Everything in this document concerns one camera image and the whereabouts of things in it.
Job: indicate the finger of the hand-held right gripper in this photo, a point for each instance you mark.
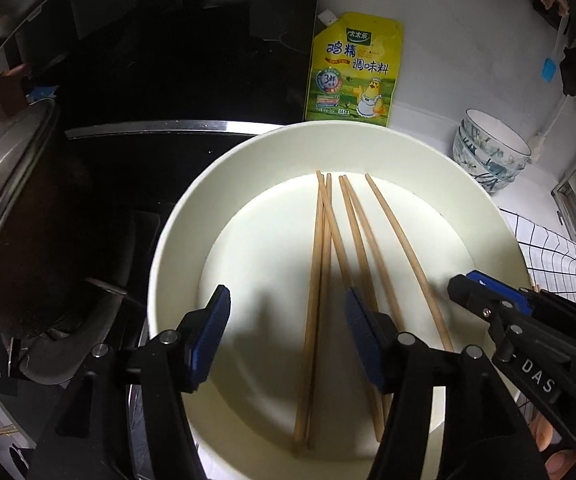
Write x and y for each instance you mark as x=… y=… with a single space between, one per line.
x=505 y=287
x=478 y=297

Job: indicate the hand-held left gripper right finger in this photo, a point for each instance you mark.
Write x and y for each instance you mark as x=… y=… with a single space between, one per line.
x=363 y=340

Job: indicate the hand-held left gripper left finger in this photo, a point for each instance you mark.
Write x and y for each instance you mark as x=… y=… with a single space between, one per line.
x=210 y=340

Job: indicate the bundle of wooden chopsticks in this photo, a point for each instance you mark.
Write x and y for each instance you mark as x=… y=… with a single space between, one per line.
x=313 y=310

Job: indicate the round white tray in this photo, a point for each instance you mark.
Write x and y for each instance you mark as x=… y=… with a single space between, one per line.
x=258 y=240

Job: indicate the person's right hand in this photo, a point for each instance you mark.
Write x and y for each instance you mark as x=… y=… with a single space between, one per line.
x=565 y=462

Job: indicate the white black grid mat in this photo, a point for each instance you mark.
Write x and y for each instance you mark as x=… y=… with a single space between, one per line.
x=548 y=250

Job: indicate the white floral porcelain bowl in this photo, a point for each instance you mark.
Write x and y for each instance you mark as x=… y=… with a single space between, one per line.
x=488 y=170
x=478 y=177
x=498 y=145

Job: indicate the black gas stove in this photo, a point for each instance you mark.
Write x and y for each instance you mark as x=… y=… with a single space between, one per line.
x=73 y=355

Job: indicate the dark brown cooking pot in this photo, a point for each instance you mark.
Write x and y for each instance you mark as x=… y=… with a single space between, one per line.
x=48 y=245

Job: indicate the blue silicone brush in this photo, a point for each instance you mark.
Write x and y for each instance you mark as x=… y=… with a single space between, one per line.
x=550 y=70

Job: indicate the yellow seasoning pouch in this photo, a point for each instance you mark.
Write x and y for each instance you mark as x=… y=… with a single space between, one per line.
x=353 y=70

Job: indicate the glass pot lid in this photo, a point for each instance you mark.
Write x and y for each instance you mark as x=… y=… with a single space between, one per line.
x=3 y=180

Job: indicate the black range hood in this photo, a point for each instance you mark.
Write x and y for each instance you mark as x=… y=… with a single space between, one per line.
x=168 y=60

